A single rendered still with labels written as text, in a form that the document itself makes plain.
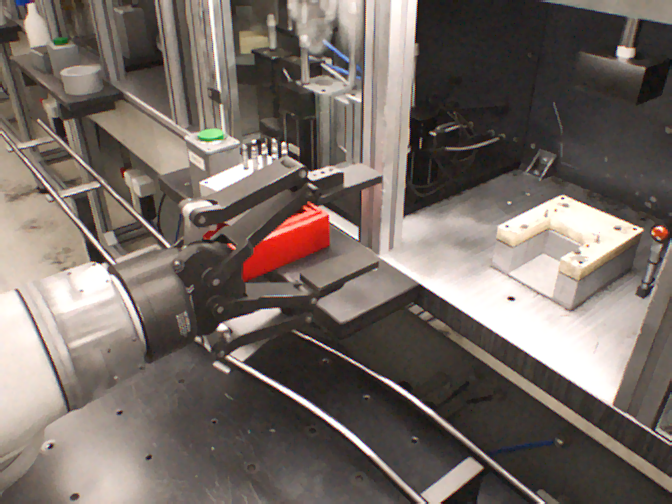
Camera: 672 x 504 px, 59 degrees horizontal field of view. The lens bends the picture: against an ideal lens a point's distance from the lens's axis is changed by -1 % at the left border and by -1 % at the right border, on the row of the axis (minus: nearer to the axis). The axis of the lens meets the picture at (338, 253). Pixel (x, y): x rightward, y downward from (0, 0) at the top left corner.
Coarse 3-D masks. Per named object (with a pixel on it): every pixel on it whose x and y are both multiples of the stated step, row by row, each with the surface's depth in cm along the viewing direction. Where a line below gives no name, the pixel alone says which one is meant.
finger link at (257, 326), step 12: (264, 312) 52; (276, 312) 53; (288, 312) 54; (228, 324) 50; (240, 324) 50; (252, 324) 50; (264, 324) 51; (276, 324) 51; (288, 324) 52; (300, 324) 53; (240, 336) 49; (252, 336) 50; (264, 336) 51; (216, 348) 48; (228, 348) 49
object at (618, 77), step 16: (624, 32) 69; (592, 48) 73; (608, 48) 73; (624, 48) 70; (592, 64) 71; (608, 64) 70; (624, 64) 68; (640, 64) 68; (656, 64) 68; (576, 80) 74; (592, 80) 72; (608, 80) 70; (624, 80) 69; (640, 80) 68; (656, 80) 70; (608, 96) 71; (624, 96) 70; (640, 96) 69; (656, 96) 71
